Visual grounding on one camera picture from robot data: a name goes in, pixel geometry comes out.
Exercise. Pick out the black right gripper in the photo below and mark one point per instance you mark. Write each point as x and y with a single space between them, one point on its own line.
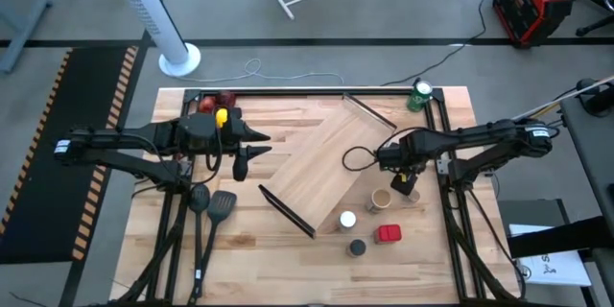
398 156

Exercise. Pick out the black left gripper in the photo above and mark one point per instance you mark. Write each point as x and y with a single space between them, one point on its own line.
238 163

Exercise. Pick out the tan-lid furikake seasoning jar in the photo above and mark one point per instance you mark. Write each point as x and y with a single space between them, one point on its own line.
381 199

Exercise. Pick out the red-lid spice jar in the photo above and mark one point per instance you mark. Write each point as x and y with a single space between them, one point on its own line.
387 233

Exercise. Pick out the white-lid bagel seasoning jar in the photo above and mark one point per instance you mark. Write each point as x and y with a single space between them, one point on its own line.
347 219

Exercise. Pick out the black-lid orange spice jar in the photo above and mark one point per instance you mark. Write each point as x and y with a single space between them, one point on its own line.
356 248

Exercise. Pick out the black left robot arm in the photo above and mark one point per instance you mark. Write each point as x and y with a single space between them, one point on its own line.
144 135

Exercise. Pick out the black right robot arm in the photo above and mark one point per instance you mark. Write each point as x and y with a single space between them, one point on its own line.
479 135

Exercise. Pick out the yellow lemon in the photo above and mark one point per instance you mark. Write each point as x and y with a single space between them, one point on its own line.
221 117

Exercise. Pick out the dark red apple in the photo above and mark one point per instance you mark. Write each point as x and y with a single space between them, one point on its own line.
226 99

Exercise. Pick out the green soda can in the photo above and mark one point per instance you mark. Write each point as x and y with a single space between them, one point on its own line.
419 96

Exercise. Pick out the black slotted spatula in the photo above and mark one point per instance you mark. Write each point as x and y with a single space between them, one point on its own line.
220 207

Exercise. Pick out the black cooking spoon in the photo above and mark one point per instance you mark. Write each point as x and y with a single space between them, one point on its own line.
198 249

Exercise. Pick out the white tower fan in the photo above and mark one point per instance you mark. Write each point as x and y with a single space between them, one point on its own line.
144 14

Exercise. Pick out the black desk crossbar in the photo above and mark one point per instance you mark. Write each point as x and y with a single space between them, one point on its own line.
556 240

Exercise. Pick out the white paper sheet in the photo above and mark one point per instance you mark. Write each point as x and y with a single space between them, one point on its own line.
551 259

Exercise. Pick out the dark grey desk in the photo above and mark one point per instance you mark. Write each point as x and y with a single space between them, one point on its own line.
595 153

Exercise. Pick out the red and black toolbox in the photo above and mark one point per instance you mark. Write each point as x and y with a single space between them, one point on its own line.
527 5

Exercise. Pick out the black desk clamp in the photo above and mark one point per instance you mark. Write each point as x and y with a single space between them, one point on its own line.
595 97

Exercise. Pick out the black hazard-striped floor mat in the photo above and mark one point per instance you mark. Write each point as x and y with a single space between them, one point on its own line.
48 201

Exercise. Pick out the grey table leg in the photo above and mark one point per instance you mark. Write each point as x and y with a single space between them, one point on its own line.
24 33

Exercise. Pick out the black aluminium table frame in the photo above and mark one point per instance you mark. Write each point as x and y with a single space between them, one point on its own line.
288 91

